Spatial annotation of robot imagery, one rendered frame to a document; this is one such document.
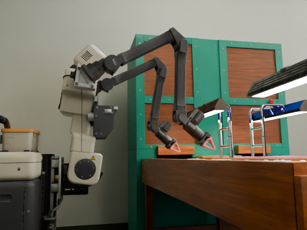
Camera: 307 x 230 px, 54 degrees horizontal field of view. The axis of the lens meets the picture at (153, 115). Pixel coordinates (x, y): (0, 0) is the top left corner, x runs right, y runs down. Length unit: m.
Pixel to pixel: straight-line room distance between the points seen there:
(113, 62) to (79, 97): 0.28
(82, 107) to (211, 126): 1.31
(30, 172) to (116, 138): 1.87
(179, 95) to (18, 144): 0.83
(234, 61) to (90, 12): 1.66
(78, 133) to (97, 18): 2.12
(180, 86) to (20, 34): 2.27
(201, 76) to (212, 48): 0.29
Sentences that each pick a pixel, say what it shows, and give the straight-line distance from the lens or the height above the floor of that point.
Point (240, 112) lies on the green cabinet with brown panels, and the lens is 2.74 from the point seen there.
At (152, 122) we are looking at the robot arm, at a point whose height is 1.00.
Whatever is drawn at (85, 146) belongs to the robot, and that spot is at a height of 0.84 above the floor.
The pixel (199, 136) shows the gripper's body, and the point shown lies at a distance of 1.58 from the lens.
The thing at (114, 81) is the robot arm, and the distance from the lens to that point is 1.92.
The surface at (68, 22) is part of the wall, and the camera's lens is 3.50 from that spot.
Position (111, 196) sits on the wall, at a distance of 3.22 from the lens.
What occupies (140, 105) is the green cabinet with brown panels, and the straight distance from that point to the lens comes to 2.45.
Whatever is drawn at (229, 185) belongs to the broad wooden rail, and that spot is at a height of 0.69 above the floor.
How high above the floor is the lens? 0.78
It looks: 8 degrees up
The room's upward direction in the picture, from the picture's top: 1 degrees counter-clockwise
